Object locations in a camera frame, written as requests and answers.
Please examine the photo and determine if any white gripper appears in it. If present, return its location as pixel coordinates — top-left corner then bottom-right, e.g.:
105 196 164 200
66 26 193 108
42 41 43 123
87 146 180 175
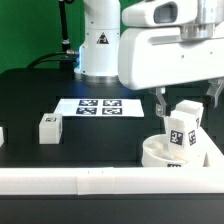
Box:
118 23 224 117

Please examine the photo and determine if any white round stool seat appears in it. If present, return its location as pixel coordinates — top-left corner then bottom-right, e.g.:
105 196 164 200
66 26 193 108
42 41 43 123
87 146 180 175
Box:
141 134 206 168

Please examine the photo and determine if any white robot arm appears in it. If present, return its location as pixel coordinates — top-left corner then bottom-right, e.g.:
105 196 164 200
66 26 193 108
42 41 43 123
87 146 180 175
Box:
75 0 224 116

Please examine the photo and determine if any white marker sheet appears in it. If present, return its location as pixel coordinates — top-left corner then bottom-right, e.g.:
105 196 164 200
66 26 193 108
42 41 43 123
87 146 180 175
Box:
54 99 144 117

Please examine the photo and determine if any white U-shaped barrier wall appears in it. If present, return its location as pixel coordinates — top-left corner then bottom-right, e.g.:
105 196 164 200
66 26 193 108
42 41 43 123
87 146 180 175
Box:
0 131 224 195

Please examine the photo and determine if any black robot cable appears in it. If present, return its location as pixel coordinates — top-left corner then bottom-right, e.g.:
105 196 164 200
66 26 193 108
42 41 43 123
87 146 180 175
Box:
25 0 81 70

